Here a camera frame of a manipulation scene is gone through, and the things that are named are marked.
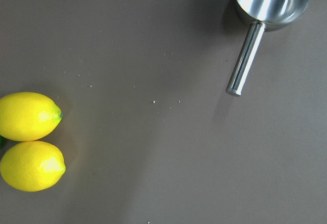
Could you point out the yellow lemon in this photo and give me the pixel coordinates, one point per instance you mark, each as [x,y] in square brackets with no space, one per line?
[32,166]
[28,116]

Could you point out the yellow lemon lower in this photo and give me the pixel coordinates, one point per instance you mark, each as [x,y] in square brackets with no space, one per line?
[32,166]

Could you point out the yellow lemon upper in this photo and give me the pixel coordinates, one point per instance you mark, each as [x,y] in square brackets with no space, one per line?
[28,116]

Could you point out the steel ice scoop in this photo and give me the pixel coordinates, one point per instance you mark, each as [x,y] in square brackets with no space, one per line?
[261,16]

